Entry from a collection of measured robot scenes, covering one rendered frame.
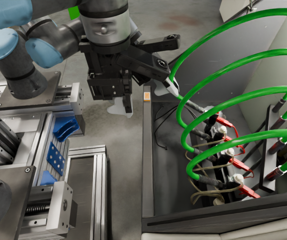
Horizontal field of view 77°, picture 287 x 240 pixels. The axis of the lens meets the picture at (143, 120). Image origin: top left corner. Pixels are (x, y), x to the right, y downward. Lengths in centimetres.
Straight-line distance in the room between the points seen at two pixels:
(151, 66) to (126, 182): 141
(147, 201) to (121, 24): 52
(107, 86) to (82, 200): 118
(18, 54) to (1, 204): 50
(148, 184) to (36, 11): 56
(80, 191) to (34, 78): 91
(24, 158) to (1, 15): 65
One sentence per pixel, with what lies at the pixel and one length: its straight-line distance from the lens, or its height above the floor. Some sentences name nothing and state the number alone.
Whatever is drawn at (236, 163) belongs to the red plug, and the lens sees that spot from 62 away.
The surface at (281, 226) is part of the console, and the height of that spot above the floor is 117.
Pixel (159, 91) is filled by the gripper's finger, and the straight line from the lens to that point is 55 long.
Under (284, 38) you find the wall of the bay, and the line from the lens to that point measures 93.
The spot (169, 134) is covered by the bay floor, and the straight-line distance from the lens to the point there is 91.
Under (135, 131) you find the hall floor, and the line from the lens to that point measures 193.
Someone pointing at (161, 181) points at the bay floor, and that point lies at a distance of 79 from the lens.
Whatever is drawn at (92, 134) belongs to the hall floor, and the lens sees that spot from 198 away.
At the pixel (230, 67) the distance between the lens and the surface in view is 45.
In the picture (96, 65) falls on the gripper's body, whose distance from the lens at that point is 36.
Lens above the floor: 157
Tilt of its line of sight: 51 degrees down
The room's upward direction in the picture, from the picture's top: straight up
